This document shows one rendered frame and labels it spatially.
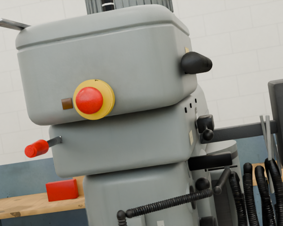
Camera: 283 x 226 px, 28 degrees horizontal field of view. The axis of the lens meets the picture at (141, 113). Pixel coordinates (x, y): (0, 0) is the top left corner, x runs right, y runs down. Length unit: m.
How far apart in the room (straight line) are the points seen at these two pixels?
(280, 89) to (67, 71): 0.55
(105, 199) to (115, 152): 0.10
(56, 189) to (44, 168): 0.65
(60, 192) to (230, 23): 2.14
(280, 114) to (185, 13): 4.08
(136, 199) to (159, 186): 0.05
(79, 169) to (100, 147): 0.05
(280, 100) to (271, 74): 4.01
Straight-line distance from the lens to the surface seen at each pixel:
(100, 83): 0.83
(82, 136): 0.96
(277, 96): 1.26
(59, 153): 0.98
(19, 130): 5.67
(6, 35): 5.68
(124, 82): 0.84
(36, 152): 0.84
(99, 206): 1.02
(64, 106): 0.87
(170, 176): 0.99
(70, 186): 4.96
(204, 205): 1.19
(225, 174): 1.03
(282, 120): 1.26
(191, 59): 0.86
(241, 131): 1.34
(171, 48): 0.87
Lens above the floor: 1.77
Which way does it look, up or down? 3 degrees down
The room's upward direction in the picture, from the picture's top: 10 degrees counter-clockwise
